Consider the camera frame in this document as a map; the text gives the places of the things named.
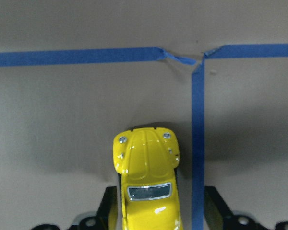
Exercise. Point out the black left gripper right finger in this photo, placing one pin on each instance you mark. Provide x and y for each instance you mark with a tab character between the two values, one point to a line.
216	211

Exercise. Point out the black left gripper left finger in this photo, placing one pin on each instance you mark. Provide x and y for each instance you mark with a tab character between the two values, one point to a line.
107	214

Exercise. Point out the yellow beetle toy car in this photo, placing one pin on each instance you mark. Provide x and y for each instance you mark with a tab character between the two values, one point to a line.
146	160

